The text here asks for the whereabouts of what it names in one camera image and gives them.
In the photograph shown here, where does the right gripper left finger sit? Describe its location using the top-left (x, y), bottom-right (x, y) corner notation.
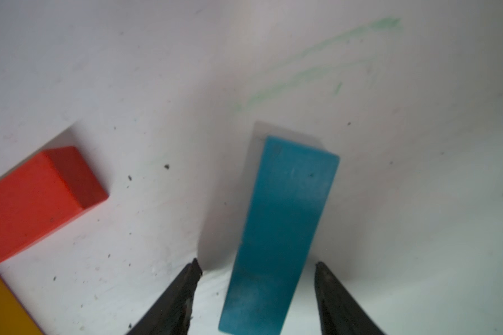
top-left (128, 258), bottom-right (203, 335)

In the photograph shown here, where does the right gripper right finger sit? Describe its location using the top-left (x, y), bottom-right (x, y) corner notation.
top-left (314, 262), bottom-right (384, 335)

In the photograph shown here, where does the teal long block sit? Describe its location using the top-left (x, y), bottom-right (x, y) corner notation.
top-left (218, 136), bottom-right (340, 334)

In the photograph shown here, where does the orange long block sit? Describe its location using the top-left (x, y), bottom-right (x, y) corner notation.
top-left (0, 278), bottom-right (43, 335)

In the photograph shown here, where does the red block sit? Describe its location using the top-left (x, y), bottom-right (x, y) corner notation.
top-left (0, 146), bottom-right (108, 263)

